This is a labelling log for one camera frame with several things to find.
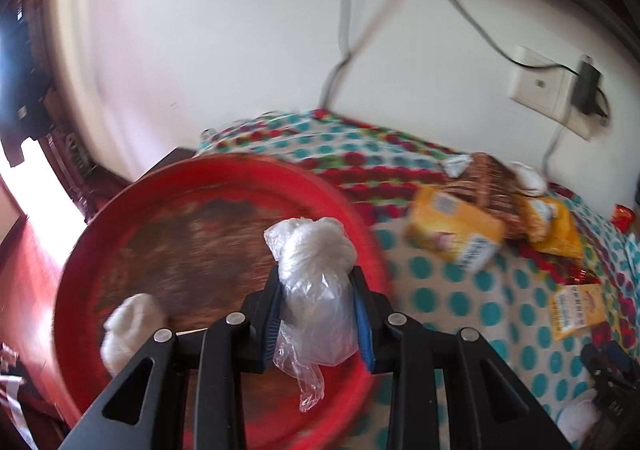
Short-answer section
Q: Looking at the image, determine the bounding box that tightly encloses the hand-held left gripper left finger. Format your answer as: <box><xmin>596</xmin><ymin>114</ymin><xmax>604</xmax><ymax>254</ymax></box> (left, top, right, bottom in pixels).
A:
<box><xmin>60</xmin><ymin>266</ymin><xmax>287</xmax><ymax>450</ymax></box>

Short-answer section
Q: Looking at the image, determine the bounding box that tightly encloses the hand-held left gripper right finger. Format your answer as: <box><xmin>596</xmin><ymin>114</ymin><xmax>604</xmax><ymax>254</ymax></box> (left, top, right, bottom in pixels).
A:
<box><xmin>349</xmin><ymin>266</ymin><xmax>573</xmax><ymax>450</ymax></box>

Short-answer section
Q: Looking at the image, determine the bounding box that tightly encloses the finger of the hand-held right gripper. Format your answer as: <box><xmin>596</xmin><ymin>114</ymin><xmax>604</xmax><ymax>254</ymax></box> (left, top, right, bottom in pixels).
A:
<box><xmin>581</xmin><ymin>342</ymin><xmax>633</xmax><ymax>381</ymax></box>

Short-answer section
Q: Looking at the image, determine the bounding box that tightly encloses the red round tray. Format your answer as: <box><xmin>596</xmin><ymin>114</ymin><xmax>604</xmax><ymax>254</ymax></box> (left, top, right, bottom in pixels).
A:
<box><xmin>54</xmin><ymin>153</ymin><xmax>396</xmax><ymax>450</ymax></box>

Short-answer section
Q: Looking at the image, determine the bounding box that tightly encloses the yellow carton box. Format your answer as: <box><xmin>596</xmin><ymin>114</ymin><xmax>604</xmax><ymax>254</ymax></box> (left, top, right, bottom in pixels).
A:
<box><xmin>406</xmin><ymin>186</ymin><xmax>506</xmax><ymax>271</ymax></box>

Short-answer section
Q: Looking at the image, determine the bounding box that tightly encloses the yellow snack packet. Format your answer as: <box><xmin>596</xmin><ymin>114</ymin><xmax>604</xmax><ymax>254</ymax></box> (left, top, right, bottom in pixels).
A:
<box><xmin>517</xmin><ymin>195</ymin><xmax>586</xmax><ymax>259</ymax></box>

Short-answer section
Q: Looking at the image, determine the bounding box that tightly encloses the brown snack packet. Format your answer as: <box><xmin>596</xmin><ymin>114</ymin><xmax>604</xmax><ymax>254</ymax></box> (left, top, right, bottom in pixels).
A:
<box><xmin>445</xmin><ymin>152</ymin><xmax>531</xmax><ymax>241</ymax></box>

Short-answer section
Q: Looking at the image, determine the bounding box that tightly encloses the small yellow box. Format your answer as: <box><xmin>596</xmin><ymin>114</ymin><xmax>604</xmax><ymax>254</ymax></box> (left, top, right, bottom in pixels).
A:
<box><xmin>547</xmin><ymin>282</ymin><xmax>601</xmax><ymax>342</ymax></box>

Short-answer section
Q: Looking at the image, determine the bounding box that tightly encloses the polka dot tablecloth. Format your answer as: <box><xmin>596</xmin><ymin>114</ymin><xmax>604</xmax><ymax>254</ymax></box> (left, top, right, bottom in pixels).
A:
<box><xmin>195</xmin><ymin>108</ymin><xmax>640</xmax><ymax>450</ymax></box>

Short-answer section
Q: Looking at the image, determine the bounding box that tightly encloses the red foil packet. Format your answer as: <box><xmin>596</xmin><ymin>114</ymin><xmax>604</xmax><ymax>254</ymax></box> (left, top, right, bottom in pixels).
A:
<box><xmin>611</xmin><ymin>204</ymin><xmax>638</xmax><ymax>233</ymax></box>

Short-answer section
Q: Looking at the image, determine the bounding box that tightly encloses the black hanging jacket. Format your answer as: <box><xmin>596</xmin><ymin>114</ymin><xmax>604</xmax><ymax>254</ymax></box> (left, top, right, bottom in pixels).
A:
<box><xmin>0</xmin><ymin>4</ymin><xmax>53</xmax><ymax>165</ymax></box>

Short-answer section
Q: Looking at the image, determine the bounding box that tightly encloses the white wall socket plate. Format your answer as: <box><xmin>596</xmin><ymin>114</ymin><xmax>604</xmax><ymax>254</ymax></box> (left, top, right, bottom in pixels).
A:
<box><xmin>509</xmin><ymin>46</ymin><xmax>608</xmax><ymax>139</ymax></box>

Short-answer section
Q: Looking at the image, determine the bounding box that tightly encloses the grey flat cable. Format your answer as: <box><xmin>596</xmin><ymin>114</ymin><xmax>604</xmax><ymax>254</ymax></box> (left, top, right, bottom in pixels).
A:
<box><xmin>320</xmin><ymin>0</ymin><xmax>383</xmax><ymax>110</ymax></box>

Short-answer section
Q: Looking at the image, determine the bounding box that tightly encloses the grey wall cable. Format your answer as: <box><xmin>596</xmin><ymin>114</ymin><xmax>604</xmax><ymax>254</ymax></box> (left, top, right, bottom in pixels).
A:
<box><xmin>430</xmin><ymin>0</ymin><xmax>581</xmax><ymax>78</ymax></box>

